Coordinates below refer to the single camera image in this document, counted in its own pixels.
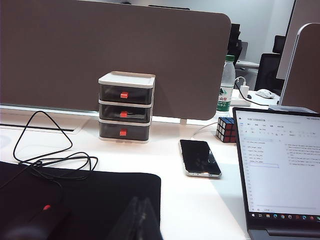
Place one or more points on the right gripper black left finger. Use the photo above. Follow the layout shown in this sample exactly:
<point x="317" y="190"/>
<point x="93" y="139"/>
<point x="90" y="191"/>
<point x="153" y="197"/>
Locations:
<point x="126" y="225"/>

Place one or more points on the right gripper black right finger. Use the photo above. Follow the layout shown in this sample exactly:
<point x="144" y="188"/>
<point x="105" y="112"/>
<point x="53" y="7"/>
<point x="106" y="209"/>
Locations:
<point x="150" y="225"/>

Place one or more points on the open grey laptop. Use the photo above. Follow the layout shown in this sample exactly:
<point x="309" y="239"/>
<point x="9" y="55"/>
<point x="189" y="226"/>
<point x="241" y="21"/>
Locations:
<point x="275" y="162"/>

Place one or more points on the black mouse pad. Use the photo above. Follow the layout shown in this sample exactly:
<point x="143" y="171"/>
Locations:
<point x="100" y="195"/>

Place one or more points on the black smartphone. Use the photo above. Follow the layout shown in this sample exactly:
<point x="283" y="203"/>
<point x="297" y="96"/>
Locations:
<point x="200" y="157"/>

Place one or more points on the black computer mouse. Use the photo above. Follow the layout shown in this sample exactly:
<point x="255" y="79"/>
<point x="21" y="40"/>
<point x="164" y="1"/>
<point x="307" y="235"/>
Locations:
<point x="37" y="225"/>

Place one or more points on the rubiks cube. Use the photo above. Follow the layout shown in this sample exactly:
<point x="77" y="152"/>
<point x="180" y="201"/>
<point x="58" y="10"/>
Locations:
<point x="226" y="130"/>

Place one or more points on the small three-drawer organizer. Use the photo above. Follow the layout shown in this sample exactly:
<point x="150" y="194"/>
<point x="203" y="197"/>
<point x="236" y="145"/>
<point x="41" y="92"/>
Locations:
<point x="125" y="78"/>

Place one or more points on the white power strip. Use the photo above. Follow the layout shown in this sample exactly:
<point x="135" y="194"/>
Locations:
<point x="240" y="101"/>

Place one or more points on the plastic water bottle green label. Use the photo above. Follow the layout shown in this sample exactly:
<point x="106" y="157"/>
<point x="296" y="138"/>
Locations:
<point x="226" y="82"/>

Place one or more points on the white charger plug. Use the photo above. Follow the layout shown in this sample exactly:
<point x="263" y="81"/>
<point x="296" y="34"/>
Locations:
<point x="245" y="90"/>

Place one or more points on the white computer mouse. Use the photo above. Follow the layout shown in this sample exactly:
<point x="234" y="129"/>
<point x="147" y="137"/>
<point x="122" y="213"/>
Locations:
<point x="265" y="93"/>

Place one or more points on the brown fabric desk divider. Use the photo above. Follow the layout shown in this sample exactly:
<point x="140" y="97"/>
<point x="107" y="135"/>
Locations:
<point x="75" y="50"/>

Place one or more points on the black office chair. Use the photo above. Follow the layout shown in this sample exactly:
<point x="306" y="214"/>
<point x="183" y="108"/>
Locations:
<point x="268" y="72"/>

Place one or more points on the brown partition white rim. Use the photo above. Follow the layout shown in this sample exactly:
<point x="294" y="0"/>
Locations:
<point x="307" y="75"/>

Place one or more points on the brown partition panel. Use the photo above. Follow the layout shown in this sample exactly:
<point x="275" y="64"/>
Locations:
<point x="292" y="25"/>

